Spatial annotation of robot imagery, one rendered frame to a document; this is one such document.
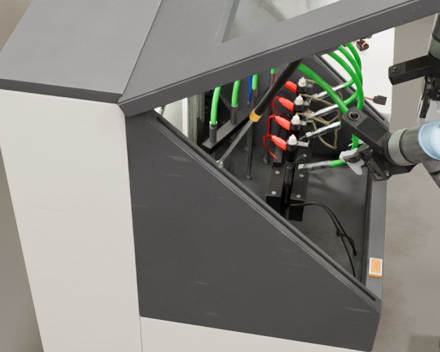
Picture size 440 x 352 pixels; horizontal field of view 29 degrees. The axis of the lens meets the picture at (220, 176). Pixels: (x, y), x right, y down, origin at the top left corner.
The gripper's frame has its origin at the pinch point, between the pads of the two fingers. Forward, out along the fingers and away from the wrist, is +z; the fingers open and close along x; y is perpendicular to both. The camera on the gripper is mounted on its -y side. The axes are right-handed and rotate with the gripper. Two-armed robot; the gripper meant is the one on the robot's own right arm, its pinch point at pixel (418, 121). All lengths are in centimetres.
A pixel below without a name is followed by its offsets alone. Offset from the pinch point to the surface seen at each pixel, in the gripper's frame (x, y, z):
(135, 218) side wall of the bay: -35, -60, 9
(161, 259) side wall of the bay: -35, -55, 22
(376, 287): -27.6, -4.4, 29.3
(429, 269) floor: 66, 26, 124
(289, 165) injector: -1.0, -29.0, 18.7
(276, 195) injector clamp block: -4.4, -31.3, 26.2
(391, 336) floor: 31, 13, 124
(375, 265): -22.0, -5.1, 28.0
